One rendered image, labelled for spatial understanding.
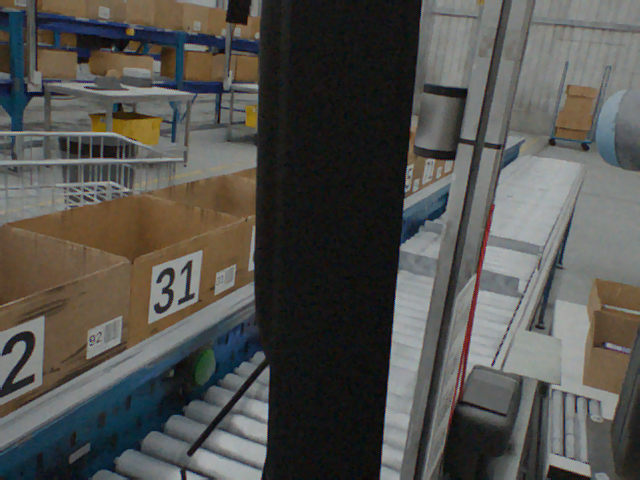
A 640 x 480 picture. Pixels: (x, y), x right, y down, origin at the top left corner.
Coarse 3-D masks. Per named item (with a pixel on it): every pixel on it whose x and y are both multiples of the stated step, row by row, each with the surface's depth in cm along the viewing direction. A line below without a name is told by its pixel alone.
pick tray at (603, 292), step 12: (600, 288) 210; (612, 288) 209; (624, 288) 208; (636, 288) 207; (588, 300) 211; (600, 300) 211; (612, 300) 210; (624, 300) 209; (636, 300) 208; (588, 312) 206; (612, 312) 184; (624, 312) 183
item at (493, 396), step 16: (480, 368) 82; (464, 384) 78; (480, 384) 77; (496, 384) 78; (512, 384) 78; (464, 400) 74; (480, 400) 74; (496, 400) 75; (512, 400) 76; (464, 416) 73; (480, 416) 73; (496, 416) 73; (512, 416) 74; (464, 432) 73; (480, 432) 73; (496, 432) 72; (480, 448) 73; (496, 448) 73; (480, 464) 76; (496, 464) 79
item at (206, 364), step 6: (204, 354) 130; (210, 354) 131; (198, 360) 128; (204, 360) 129; (210, 360) 132; (198, 366) 128; (204, 366) 130; (210, 366) 132; (192, 372) 128; (198, 372) 129; (204, 372) 130; (210, 372) 133; (192, 378) 129; (198, 378) 129; (204, 378) 131; (198, 384) 130
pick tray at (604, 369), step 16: (592, 320) 175; (608, 320) 181; (624, 320) 179; (592, 336) 162; (608, 336) 182; (624, 336) 180; (592, 352) 157; (608, 352) 155; (592, 368) 158; (608, 368) 156; (624, 368) 155; (592, 384) 158; (608, 384) 157
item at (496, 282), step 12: (408, 252) 228; (408, 264) 228; (420, 264) 227; (432, 264) 225; (432, 276) 226; (492, 276) 218; (504, 276) 217; (516, 276) 216; (480, 288) 220; (492, 288) 219; (504, 288) 217; (516, 288) 216
